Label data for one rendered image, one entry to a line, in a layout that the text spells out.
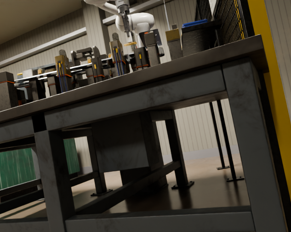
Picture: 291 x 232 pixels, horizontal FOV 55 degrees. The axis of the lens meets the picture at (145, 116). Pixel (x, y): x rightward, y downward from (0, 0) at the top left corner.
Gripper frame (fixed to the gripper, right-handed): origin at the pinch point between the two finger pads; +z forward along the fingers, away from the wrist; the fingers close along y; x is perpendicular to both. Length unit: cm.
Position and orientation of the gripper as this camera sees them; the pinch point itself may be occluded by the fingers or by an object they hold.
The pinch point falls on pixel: (128, 37)
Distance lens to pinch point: 190.8
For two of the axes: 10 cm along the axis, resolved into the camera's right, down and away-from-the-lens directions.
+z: 1.9, 9.8, -0.6
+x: 9.7, -2.0, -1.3
